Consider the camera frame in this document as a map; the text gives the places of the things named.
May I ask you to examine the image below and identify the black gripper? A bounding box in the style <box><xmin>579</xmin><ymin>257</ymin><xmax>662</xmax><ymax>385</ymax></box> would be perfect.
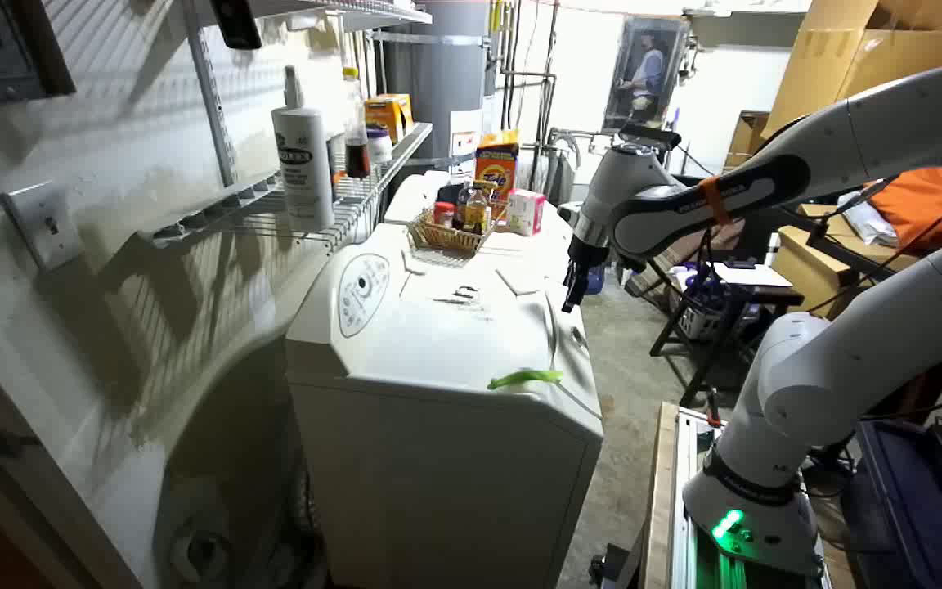
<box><xmin>558</xmin><ymin>232</ymin><xmax>611</xmax><ymax>302</ymax></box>

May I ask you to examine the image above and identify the pink white box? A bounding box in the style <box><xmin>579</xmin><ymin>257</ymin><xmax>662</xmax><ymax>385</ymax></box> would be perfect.
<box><xmin>504</xmin><ymin>186</ymin><xmax>550</xmax><ymax>238</ymax></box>

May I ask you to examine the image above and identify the green plastic strip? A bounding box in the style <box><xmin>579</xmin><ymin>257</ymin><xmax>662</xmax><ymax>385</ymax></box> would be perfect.
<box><xmin>488</xmin><ymin>366</ymin><xmax>565</xmax><ymax>393</ymax></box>

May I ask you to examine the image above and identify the orange yellow box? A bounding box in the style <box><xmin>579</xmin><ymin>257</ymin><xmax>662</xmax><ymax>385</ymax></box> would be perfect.
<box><xmin>470</xmin><ymin>129</ymin><xmax>522</xmax><ymax>219</ymax></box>

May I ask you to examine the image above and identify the black folding chair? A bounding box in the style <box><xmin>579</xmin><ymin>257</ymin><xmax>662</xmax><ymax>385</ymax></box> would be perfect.
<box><xmin>649</xmin><ymin>251</ymin><xmax>807</xmax><ymax>407</ymax></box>

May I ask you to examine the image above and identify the framed picture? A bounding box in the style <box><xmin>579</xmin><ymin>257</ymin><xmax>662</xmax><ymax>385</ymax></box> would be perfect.
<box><xmin>602</xmin><ymin>17</ymin><xmax>686</xmax><ymax>131</ymax></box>

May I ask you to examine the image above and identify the small cardboard box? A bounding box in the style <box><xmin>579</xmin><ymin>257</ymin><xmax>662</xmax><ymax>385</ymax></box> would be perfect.
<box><xmin>722</xmin><ymin>109</ymin><xmax>775</xmax><ymax>172</ymax></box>

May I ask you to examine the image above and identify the wooden robot platform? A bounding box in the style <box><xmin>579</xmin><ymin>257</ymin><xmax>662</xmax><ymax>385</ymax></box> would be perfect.
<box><xmin>644</xmin><ymin>398</ymin><xmax>825</xmax><ymax>589</ymax></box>

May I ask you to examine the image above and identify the white jar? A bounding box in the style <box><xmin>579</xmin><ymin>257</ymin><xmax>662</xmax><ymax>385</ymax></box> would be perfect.
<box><xmin>367</xmin><ymin>125</ymin><xmax>399</xmax><ymax>167</ymax></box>

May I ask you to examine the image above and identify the grey water heater tank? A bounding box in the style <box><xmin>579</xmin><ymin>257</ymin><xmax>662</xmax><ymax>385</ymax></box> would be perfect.
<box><xmin>387</xmin><ymin>0</ymin><xmax>492</xmax><ymax>164</ymax></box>

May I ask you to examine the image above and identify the dark bottle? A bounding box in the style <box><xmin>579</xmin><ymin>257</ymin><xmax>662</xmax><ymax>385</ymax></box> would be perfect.
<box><xmin>344</xmin><ymin>131</ymin><xmax>373</xmax><ymax>182</ymax></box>

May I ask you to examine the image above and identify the white washing machine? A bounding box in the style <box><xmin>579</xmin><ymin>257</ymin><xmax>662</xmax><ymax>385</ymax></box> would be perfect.
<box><xmin>280</xmin><ymin>198</ymin><xmax>607</xmax><ymax>589</ymax></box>

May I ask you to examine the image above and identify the white folded cloth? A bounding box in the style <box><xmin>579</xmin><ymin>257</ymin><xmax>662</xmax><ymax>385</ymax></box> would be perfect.
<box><xmin>833</xmin><ymin>190</ymin><xmax>900</xmax><ymax>248</ymax></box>

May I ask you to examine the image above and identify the white lotion bottle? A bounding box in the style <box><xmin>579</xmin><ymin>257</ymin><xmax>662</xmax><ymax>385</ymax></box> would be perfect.
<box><xmin>270</xmin><ymin>63</ymin><xmax>336</xmax><ymax>236</ymax></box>

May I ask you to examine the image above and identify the large cardboard box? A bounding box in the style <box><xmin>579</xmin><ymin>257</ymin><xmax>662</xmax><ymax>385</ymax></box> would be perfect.
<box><xmin>763</xmin><ymin>0</ymin><xmax>942</xmax><ymax>141</ymax></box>

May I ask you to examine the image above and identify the orange cloth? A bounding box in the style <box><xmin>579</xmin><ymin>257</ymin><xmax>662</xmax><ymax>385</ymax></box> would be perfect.
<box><xmin>865</xmin><ymin>164</ymin><xmax>942</xmax><ymax>257</ymax></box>

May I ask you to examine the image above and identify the dark blue storage bin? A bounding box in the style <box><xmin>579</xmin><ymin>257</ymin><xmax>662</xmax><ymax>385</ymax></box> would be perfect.
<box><xmin>839</xmin><ymin>414</ymin><xmax>942</xmax><ymax>589</ymax></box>

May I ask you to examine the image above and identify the grey electrical panel box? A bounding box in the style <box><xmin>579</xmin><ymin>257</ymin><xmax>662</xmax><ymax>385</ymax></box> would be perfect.
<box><xmin>0</xmin><ymin>0</ymin><xmax>77</xmax><ymax>109</ymax></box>

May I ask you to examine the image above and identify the wicker basket with wire frame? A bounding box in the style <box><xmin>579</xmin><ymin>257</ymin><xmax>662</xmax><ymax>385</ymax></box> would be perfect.
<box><xmin>409</xmin><ymin>206</ymin><xmax>497</xmax><ymax>261</ymax></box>

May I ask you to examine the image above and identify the orange cable strap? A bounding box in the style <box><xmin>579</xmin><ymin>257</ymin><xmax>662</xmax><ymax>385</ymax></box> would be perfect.
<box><xmin>695</xmin><ymin>172</ymin><xmax>734</xmax><ymax>225</ymax></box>

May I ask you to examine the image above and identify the black camera on stand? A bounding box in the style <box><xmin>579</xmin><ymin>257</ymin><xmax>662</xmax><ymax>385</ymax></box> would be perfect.
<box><xmin>615</xmin><ymin>121</ymin><xmax>685</xmax><ymax>157</ymax></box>

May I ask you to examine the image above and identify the white wire shelf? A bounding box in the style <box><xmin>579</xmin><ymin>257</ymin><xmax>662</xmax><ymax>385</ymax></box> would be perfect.
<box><xmin>138</xmin><ymin>117</ymin><xmax>435</xmax><ymax>257</ymax></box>

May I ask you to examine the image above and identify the white light switch plate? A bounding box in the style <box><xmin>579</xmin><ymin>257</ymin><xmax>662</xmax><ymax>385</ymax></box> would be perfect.
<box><xmin>0</xmin><ymin>178</ymin><xmax>88</xmax><ymax>274</ymax></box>

